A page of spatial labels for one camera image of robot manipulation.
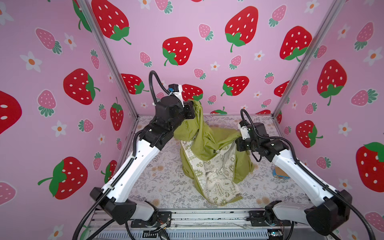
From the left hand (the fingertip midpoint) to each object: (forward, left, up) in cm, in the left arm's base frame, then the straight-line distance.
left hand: (193, 100), depth 64 cm
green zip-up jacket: (-10, -10, -32) cm, 35 cm away
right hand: (-4, -23, -24) cm, 33 cm away
